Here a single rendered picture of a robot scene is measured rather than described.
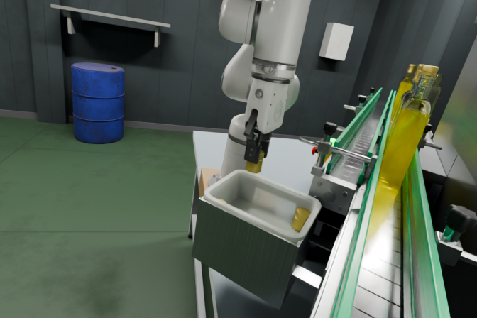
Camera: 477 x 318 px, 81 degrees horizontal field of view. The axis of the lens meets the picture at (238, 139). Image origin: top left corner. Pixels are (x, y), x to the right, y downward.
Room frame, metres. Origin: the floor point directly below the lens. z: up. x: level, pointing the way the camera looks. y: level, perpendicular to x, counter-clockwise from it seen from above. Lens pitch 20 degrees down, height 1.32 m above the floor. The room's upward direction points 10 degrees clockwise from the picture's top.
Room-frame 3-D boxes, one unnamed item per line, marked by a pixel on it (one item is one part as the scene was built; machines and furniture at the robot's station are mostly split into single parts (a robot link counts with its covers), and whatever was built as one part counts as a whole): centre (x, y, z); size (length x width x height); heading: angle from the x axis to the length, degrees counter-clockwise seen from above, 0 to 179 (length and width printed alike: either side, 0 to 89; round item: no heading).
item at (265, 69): (0.55, -0.04, 1.28); 0.09 x 0.08 x 0.03; 154
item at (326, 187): (0.58, -0.23, 1.02); 0.09 x 0.04 x 0.07; 63
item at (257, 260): (0.51, -0.10, 0.92); 0.27 x 0.17 x 0.15; 63
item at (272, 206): (0.53, -0.08, 0.97); 0.22 x 0.17 x 0.09; 63
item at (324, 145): (0.58, -0.22, 1.12); 0.17 x 0.03 x 0.12; 63
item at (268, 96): (0.55, -0.04, 1.21); 0.10 x 0.07 x 0.11; 154
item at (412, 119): (0.63, -0.38, 1.16); 0.06 x 0.06 x 0.21; 63
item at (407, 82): (1.62, -0.87, 1.19); 0.06 x 0.06 x 0.28; 63
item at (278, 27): (0.55, -0.04, 1.36); 0.09 x 0.08 x 0.13; 89
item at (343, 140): (1.40, -0.62, 1.10); 1.75 x 0.01 x 0.08; 153
